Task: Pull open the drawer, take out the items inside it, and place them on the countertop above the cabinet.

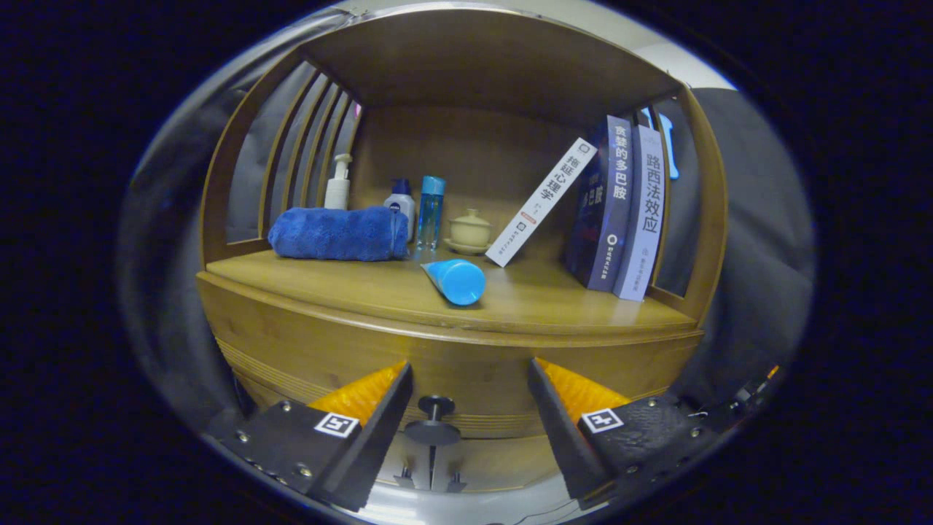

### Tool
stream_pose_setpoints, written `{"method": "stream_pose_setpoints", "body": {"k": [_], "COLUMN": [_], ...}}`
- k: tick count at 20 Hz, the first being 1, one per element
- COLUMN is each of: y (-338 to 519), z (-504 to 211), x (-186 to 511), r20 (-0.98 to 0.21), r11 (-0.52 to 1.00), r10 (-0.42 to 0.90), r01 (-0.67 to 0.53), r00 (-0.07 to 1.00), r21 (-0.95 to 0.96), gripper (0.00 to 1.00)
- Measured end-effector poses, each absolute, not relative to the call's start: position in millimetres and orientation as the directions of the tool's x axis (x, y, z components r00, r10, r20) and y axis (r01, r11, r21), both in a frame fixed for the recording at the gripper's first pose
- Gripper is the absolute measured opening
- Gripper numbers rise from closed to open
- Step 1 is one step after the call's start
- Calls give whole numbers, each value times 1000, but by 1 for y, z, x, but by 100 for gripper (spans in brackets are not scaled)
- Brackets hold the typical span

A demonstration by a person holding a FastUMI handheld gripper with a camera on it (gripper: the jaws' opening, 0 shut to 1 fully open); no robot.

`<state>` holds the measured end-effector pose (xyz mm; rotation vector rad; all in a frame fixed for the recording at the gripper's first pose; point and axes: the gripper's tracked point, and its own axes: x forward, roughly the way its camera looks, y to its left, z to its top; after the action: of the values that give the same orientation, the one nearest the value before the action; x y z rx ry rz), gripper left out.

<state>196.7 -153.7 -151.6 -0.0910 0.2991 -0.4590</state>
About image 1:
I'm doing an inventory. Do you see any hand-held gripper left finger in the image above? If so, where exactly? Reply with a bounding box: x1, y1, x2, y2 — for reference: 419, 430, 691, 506
208, 362, 415, 513

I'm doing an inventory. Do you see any white book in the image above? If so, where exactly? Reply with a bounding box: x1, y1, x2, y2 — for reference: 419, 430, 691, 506
485, 137, 598, 268

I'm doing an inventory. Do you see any wooden cabinet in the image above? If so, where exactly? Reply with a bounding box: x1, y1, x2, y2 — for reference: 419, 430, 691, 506
195, 7, 730, 497

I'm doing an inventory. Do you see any blue folded towel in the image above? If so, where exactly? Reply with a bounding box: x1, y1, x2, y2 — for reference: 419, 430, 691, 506
268, 206, 410, 262

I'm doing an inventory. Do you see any pale purple book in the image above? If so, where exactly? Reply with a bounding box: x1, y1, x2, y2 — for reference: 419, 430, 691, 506
612, 125, 665, 302

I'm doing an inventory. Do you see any black drawer knob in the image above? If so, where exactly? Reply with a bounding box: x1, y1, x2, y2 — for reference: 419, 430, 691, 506
405, 394, 461, 447

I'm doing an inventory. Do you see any beige lidded teacup with saucer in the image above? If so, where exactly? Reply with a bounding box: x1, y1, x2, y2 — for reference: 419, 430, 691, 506
443, 209, 493, 256

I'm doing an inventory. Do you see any clear blue bottle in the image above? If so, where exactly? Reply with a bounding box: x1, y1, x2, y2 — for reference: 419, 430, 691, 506
415, 176, 446, 251

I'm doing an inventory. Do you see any dark blue book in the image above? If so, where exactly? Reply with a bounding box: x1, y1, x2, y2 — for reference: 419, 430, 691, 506
565, 115, 635, 292

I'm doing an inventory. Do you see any wooden cabinet door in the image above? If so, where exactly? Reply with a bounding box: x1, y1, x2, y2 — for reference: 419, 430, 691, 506
435, 436, 566, 493
375, 437, 432, 491

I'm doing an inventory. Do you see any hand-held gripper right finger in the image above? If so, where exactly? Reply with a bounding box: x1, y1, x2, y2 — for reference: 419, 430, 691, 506
527, 357, 722, 511

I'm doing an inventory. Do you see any wooden countertop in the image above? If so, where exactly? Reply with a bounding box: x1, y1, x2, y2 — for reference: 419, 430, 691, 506
206, 248, 699, 338

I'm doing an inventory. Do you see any white pump bottle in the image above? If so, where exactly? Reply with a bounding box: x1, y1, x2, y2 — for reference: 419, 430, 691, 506
324, 153, 354, 211

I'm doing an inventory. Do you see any white bottle with blue cap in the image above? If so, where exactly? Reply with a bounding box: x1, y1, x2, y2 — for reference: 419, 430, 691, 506
383, 179, 416, 241

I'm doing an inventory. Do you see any blue cosmetic tube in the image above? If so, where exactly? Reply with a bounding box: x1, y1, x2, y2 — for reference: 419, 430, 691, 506
421, 259, 487, 306

